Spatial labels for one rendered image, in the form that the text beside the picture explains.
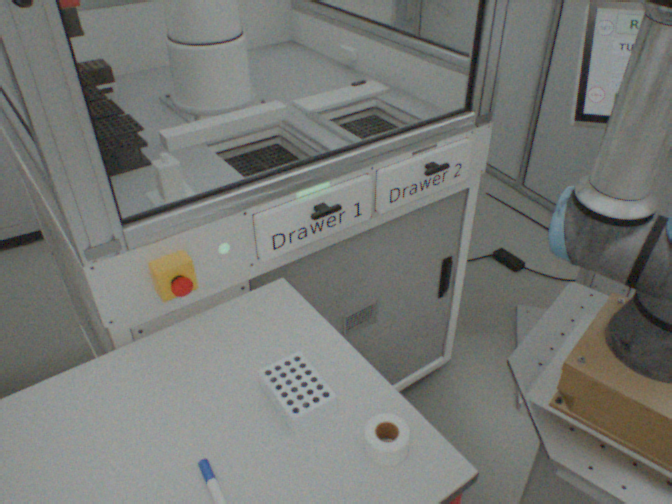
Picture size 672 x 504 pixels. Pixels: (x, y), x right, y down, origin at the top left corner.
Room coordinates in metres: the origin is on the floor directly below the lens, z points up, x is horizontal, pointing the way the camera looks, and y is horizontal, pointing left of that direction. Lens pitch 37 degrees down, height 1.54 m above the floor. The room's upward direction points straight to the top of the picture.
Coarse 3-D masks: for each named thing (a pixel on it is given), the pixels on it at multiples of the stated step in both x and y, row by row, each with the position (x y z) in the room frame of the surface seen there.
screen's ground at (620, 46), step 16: (608, 16) 1.48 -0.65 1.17; (592, 48) 1.44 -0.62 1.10; (608, 48) 1.43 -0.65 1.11; (624, 48) 1.42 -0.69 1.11; (592, 64) 1.41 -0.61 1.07; (608, 64) 1.40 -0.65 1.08; (592, 80) 1.38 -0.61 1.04; (608, 80) 1.38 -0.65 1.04; (608, 96) 1.35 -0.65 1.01; (592, 112) 1.33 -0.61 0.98; (608, 112) 1.32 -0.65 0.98
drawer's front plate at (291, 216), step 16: (368, 176) 1.10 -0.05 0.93; (320, 192) 1.03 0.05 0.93; (336, 192) 1.04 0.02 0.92; (352, 192) 1.07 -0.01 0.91; (368, 192) 1.09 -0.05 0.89; (272, 208) 0.97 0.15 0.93; (288, 208) 0.97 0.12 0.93; (304, 208) 0.99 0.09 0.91; (352, 208) 1.07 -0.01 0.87; (368, 208) 1.09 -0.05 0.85; (256, 224) 0.93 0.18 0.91; (272, 224) 0.95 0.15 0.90; (288, 224) 0.97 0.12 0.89; (304, 224) 0.99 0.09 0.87; (320, 224) 1.02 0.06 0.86; (336, 224) 1.04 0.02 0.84; (352, 224) 1.07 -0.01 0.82; (256, 240) 0.94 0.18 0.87; (272, 240) 0.95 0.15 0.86; (288, 240) 0.97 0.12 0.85; (304, 240) 0.99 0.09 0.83; (272, 256) 0.94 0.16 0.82
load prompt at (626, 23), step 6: (618, 18) 1.47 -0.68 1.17; (624, 18) 1.47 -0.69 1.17; (630, 18) 1.47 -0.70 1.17; (636, 18) 1.47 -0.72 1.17; (618, 24) 1.46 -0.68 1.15; (624, 24) 1.46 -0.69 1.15; (630, 24) 1.46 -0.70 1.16; (636, 24) 1.46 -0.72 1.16; (618, 30) 1.45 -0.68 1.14; (624, 30) 1.45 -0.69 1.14; (630, 30) 1.45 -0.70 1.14; (636, 30) 1.45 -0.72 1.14
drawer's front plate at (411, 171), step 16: (464, 144) 1.27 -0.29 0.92; (416, 160) 1.18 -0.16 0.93; (432, 160) 1.21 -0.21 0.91; (448, 160) 1.24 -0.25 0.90; (464, 160) 1.27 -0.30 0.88; (384, 176) 1.12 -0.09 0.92; (400, 176) 1.15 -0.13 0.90; (416, 176) 1.18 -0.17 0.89; (432, 176) 1.21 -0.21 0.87; (448, 176) 1.24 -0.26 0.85; (464, 176) 1.28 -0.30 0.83; (384, 192) 1.12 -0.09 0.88; (400, 192) 1.15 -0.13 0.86; (432, 192) 1.21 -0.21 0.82; (384, 208) 1.12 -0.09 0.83
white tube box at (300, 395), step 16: (272, 368) 0.66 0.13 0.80; (288, 368) 0.66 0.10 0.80; (304, 368) 0.66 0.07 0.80; (272, 384) 0.62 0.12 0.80; (288, 384) 0.63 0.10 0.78; (304, 384) 0.63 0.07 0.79; (320, 384) 0.62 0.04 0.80; (272, 400) 0.61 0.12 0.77; (288, 400) 0.59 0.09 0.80; (304, 400) 0.59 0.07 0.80; (320, 400) 0.59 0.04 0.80; (336, 400) 0.60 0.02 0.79; (288, 416) 0.56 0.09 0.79; (304, 416) 0.56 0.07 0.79; (320, 416) 0.58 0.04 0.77
